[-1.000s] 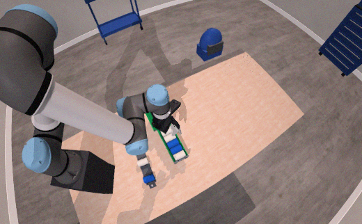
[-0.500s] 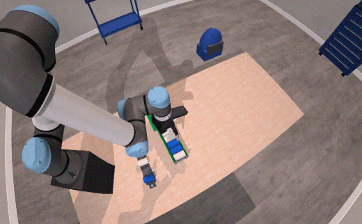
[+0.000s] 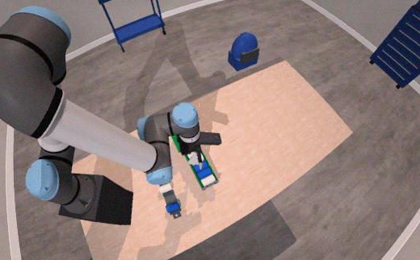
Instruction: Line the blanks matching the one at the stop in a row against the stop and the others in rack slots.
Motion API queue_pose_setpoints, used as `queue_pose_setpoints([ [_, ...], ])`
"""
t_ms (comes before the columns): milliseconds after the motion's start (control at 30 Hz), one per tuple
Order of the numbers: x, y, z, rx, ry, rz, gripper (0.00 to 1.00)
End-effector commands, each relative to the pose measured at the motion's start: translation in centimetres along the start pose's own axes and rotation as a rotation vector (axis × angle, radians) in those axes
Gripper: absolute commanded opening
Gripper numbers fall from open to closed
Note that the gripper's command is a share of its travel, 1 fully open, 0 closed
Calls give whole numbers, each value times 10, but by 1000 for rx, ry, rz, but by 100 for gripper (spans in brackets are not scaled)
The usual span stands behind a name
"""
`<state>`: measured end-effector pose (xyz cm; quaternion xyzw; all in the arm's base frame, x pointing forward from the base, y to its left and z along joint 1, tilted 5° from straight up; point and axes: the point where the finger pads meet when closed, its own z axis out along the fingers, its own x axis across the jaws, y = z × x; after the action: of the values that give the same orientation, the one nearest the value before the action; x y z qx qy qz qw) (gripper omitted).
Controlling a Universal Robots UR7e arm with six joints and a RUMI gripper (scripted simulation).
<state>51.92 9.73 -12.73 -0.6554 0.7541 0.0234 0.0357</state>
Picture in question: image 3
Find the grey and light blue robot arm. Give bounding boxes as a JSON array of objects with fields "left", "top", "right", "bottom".
[{"left": 0, "top": 6, "right": 222, "bottom": 214}]

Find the blue cylinder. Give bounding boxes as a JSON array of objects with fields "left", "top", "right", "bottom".
[
  {"left": 166, "top": 202, "right": 180, "bottom": 213},
  {"left": 194, "top": 161, "right": 208, "bottom": 173},
  {"left": 197, "top": 167, "right": 212, "bottom": 180}
]

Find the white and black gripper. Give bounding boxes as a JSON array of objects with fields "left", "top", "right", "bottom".
[{"left": 176, "top": 134, "right": 203, "bottom": 170}]

